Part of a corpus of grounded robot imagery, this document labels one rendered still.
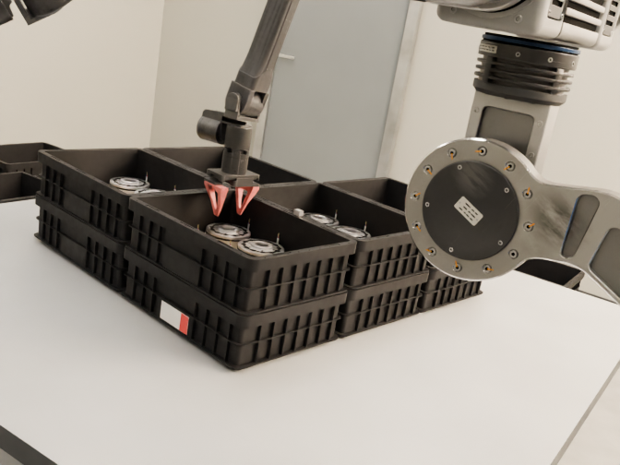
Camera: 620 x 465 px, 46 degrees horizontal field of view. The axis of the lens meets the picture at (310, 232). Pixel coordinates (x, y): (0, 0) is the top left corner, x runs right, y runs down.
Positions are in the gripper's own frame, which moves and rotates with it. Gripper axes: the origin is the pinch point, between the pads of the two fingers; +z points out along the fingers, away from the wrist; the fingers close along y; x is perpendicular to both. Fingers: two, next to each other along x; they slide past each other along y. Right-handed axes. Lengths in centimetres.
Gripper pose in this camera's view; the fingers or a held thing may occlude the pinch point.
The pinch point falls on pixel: (228, 211)
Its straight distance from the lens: 165.0
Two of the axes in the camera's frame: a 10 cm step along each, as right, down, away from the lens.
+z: -1.6, 9.5, 2.7
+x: 6.5, 3.1, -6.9
